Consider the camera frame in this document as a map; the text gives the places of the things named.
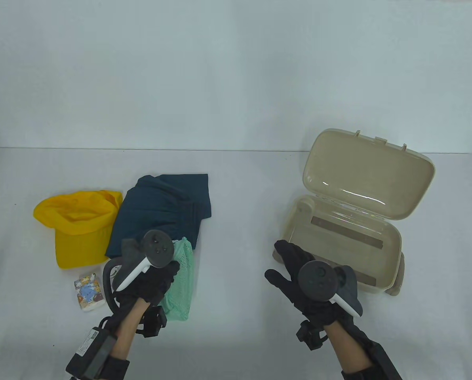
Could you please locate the person's left hand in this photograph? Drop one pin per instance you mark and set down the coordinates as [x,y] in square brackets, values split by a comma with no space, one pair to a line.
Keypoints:
[153,283]

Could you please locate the person's right hand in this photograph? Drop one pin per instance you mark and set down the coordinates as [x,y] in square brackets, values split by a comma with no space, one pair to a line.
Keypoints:
[291,261]

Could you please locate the green mesh bag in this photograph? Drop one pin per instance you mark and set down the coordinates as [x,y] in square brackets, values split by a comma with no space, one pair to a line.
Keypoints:
[182,277]

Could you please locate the small clear bottle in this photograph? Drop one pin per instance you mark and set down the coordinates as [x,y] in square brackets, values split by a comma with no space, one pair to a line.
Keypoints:
[115,272]

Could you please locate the printed tissue packet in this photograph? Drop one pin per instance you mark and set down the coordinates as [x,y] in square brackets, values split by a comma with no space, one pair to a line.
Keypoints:
[89,293]

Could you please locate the beige hard-shell suitcase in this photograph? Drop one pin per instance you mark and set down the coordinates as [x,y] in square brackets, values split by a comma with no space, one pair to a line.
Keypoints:
[358,174]

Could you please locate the grey right hand controller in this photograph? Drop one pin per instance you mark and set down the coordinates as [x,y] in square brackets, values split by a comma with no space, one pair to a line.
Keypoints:
[317,281]

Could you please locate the grey hand controller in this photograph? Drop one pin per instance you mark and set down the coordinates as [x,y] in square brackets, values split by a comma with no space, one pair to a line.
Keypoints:
[317,281]
[158,247]

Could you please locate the grey left hand controller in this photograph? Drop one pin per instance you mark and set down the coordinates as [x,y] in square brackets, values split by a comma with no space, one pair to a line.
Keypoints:
[158,247]

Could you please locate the dark teal folded shorts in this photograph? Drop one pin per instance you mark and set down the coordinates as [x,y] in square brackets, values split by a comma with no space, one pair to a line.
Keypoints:
[160,206]

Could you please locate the yellow cap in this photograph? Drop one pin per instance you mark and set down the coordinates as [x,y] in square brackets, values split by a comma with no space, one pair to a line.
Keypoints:
[77,237]

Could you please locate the black left wrist sensor box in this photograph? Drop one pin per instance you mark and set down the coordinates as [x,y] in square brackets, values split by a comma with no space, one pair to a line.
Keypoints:
[89,352]

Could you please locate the black wrist sensor box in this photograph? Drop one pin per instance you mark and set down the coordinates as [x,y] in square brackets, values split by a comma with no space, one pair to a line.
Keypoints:
[89,352]
[384,364]

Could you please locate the black right wrist sensor box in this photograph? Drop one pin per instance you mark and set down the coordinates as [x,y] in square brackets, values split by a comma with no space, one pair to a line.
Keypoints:
[384,364]

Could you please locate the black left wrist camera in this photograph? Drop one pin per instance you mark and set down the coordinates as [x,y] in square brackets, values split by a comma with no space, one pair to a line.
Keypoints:
[153,320]

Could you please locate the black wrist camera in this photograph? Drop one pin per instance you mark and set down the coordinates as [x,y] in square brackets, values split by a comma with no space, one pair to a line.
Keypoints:
[309,336]
[153,320]

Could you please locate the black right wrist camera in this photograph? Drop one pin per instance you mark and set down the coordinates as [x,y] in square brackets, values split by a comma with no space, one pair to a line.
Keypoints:
[309,336]

